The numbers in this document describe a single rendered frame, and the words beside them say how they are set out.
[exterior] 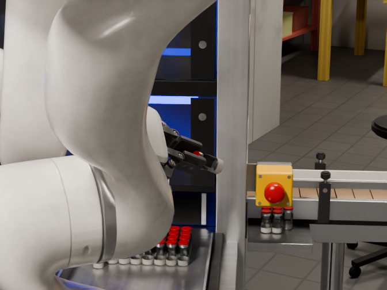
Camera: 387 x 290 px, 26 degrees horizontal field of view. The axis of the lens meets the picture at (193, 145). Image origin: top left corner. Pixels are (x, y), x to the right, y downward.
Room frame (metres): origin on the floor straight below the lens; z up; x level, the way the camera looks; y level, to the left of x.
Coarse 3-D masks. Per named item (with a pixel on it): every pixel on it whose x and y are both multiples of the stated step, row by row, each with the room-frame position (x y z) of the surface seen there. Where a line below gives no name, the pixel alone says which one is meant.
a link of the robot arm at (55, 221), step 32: (64, 160) 0.84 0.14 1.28; (0, 192) 0.78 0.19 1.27; (32, 192) 0.79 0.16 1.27; (64, 192) 0.80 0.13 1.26; (96, 192) 0.81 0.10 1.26; (0, 224) 0.77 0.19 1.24; (32, 224) 0.77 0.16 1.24; (64, 224) 0.79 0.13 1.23; (96, 224) 0.80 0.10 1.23; (0, 256) 0.76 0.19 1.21; (32, 256) 0.77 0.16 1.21; (64, 256) 0.79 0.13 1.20; (96, 256) 0.81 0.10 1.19; (0, 288) 0.77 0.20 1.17; (32, 288) 0.77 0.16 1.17; (64, 288) 0.83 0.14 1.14; (96, 288) 0.87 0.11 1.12
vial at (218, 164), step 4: (200, 152) 1.12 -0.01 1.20; (200, 156) 1.12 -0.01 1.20; (204, 156) 1.12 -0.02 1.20; (208, 156) 1.13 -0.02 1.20; (212, 156) 1.13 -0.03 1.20; (208, 160) 1.12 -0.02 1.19; (212, 160) 1.12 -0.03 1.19; (216, 160) 1.13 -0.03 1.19; (220, 160) 1.14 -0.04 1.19; (208, 164) 1.12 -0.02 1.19; (212, 164) 1.12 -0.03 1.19; (216, 164) 1.13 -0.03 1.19; (220, 164) 1.13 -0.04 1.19; (204, 168) 1.12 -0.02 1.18; (208, 168) 1.12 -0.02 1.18; (212, 168) 1.12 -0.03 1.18; (216, 168) 1.13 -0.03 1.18; (220, 168) 1.13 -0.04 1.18; (212, 172) 1.13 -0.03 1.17; (216, 172) 1.13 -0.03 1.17; (220, 172) 1.13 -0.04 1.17
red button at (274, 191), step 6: (270, 186) 1.52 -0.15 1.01; (276, 186) 1.52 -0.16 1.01; (282, 186) 1.53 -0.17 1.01; (264, 192) 1.53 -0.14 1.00; (270, 192) 1.52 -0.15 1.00; (276, 192) 1.52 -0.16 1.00; (282, 192) 1.52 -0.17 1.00; (270, 198) 1.52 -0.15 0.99; (276, 198) 1.52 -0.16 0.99; (282, 198) 1.52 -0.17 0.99
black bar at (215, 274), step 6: (216, 234) 1.55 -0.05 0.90; (222, 234) 1.55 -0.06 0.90; (216, 240) 1.52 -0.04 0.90; (222, 240) 1.52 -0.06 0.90; (216, 246) 1.49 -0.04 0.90; (222, 246) 1.51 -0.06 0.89; (216, 252) 1.46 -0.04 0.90; (216, 258) 1.43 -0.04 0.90; (216, 264) 1.41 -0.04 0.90; (210, 270) 1.38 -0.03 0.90; (216, 270) 1.38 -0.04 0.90; (210, 276) 1.36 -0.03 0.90; (216, 276) 1.36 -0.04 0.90; (210, 282) 1.34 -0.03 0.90; (216, 282) 1.34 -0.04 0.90; (210, 288) 1.31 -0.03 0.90; (216, 288) 1.31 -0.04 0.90
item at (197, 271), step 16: (192, 256) 1.48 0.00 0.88; (208, 256) 1.41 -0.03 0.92; (64, 272) 1.37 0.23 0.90; (80, 272) 1.41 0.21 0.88; (96, 272) 1.41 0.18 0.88; (112, 272) 1.41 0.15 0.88; (128, 272) 1.41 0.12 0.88; (144, 272) 1.41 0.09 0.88; (160, 272) 1.41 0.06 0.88; (176, 272) 1.41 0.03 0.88; (192, 272) 1.41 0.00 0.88; (208, 272) 1.38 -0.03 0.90; (112, 288) 1.35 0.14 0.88; (128, 288) 1.35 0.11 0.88; (144, 288) 1.35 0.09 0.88; (160, 288) 1.35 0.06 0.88; (176, 288) 1.35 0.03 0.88; (192, 288) 1.35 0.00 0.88
